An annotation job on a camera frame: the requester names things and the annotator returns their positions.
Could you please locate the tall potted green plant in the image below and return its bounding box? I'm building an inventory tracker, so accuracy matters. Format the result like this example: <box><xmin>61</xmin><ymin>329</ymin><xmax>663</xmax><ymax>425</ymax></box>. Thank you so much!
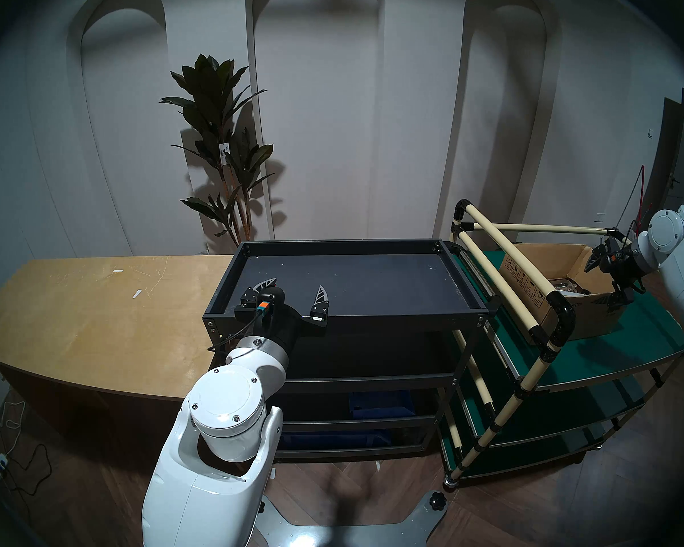
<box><xmin>160</xmin><ymin>54</ymin><xmax>275</xmax><ymax>247</ymax></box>

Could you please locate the light wooden table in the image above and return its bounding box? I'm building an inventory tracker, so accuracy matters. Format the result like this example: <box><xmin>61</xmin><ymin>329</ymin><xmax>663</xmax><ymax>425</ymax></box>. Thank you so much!
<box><xmin>0</xmin><ymin>255</ymin><xmax>234</xmax><ymax>401</ymax></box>

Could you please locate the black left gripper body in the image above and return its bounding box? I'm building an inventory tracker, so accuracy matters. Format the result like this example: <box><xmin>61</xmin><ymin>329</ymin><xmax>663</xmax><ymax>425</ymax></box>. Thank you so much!
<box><xmin>234</xmin><ymin>286</ymin><xmax>327</xmax><ymax>350</ymax></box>

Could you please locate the green pipe frame cart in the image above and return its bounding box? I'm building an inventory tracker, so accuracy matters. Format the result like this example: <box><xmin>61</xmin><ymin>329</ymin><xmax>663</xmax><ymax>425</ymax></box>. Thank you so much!
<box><xmin>439</xmin><ymin>199</ymin><xmax>684</xmax><ymax>489</ymax></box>

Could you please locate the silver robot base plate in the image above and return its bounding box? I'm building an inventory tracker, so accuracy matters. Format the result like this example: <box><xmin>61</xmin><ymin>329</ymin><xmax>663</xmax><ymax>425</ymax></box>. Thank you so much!
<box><xmin>254</xmin><ymin>492</ymin><xmax>448</xmax><ymax>547</ymax></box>

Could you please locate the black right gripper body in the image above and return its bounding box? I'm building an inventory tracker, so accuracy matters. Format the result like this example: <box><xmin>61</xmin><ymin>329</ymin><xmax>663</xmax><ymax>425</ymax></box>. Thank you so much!
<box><xmin>600</xmin><ymin>241</ymin><xmax>646</xmax><ymax>293</ymax></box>

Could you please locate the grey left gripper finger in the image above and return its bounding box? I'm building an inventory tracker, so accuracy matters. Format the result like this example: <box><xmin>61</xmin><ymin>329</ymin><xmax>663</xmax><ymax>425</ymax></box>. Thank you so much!
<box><xmin>240</xmin><ymin>277</ymin><xmax>279</xmax><ymax>308</ymax></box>
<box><xmin>311</xmin><ymin>285</ymin><xmax>330</xmax><ymax>327</ymax></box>

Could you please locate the brown cardboard storage box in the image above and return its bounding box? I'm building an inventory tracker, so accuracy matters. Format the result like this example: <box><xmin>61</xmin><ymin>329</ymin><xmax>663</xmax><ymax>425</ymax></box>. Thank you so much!
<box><xmin>500</xmin><ymin>244</ymin><xmax>637</xmax><ymax>340</ymax></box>

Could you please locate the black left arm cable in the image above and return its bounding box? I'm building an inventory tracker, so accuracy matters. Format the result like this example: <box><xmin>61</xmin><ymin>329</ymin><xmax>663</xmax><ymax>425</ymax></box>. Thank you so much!
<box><xmin>205</xmin><ymin>312</ymin><xmax>261</xmax><ymax>354</ymax></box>

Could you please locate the dark door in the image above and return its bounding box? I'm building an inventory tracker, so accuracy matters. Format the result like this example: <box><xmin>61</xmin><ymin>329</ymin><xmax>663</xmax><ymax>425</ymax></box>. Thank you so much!
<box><xmin>641</xmin><ymin>89</ymin><xmax>684</xmax><ymax>250</ymax></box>

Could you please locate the thin red pole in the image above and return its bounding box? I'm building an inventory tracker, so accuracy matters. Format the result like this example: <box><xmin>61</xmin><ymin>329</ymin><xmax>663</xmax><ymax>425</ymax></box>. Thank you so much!
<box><xmin>614</xmin><ymin>164</ymin><xmax>652</xmax><ymax>227</ymax></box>

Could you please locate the blue plastic bin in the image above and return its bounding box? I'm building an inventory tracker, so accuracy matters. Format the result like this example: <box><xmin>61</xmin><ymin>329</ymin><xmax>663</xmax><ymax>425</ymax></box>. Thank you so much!
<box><xmin>349</xmin><ymin>391</ymin><xmax>417</xmax><ymax>420</ymax></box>

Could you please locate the black metal shelf cart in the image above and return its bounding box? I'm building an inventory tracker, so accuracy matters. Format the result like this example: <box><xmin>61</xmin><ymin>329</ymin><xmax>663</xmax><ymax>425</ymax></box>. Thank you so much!
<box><xmin>202</xmin><ymin>239</ymin><xmax>501</xmax><ymax>464</ymax></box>

